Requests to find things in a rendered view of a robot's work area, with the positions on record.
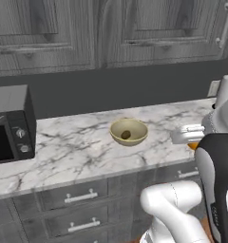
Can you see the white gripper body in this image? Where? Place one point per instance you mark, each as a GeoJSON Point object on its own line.
{"type": "Point", "coordinates": [185, 135]}

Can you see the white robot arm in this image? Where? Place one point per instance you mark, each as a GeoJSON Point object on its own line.
{"type": "Point", "coordinates": [169, 202]}

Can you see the beige bowl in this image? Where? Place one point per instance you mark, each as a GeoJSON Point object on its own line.
{"type": "Point", "coordinates": [136, 137]}

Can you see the brown kiwi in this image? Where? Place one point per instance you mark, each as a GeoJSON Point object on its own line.
{"type": "Point", "coordinates": [125, 134]}

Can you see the orange fruit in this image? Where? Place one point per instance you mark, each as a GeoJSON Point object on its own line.
{"type": "Point", "coordinates": [192, 145]}

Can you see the grey drawer front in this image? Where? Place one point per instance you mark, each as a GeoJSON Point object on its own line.
{"type": "Point", "coordinates": [55, 196]}
{"type": "Point", "coordinates": [55, 226]}
{"type": "Point", "coordinates": [169, 172]}

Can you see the white paper towel roll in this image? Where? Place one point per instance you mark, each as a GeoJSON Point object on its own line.
{"type": "Point", "coordinates": [226, 90]}

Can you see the black microwave oven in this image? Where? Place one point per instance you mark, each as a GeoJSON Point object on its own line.
{"type": "Point", "coordinates": [11, 126]}

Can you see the grey base cupboard door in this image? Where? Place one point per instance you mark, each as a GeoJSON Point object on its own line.
{"type": "Point", "coordinates": [6, 223]}

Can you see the white wall outlet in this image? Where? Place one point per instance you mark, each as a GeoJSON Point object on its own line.
{"type": "Point", "coordinates": [213, 88]}

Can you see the grey wall cupboard door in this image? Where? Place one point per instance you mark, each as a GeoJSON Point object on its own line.
{"type": "Point", "coordinates": [163, 31]}
{"type": "Point", "coordinates": [43, 34]}

